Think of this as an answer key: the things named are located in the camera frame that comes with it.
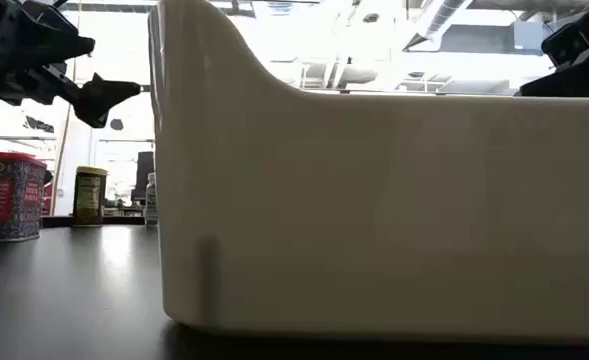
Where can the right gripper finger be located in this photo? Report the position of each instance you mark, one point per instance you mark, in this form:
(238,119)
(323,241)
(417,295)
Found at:
(584,77)
(584,40)

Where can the white plastic bin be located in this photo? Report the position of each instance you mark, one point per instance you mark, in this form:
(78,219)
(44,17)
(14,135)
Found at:
(374,210)

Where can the grey ceiling duct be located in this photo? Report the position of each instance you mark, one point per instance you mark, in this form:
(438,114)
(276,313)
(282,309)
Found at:
(441,17)

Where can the yellow-lid brown spice jar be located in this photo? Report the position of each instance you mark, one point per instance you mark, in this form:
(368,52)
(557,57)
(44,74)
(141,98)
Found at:
(89,197)

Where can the black table frame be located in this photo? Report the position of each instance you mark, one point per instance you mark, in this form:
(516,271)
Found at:
(124,220)

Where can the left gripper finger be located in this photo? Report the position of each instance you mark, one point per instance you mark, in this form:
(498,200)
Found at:
(54,42)
(104,97)

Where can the white-lid seasoning jar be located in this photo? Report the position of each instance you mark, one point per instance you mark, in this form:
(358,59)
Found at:
(151,200)

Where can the red-lid patterned spice tin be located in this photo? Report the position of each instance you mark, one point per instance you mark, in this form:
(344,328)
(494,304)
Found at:
(4,200)

